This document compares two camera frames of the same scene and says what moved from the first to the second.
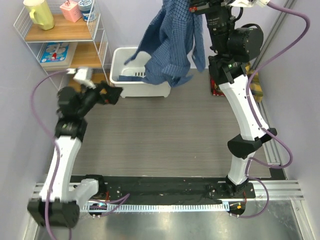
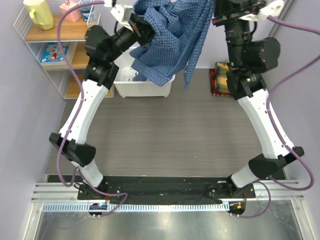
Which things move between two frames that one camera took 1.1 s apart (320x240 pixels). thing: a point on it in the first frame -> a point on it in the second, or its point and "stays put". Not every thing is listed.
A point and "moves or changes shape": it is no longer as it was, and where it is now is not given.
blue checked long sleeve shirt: (176, 34) moves or changes shape
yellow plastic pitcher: (40, 13) stays put
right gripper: (206, 6) -> (227, 12)
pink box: (71, 11) stays put
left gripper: (112, 94) -> (143, 30)
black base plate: (166, 189) stays put
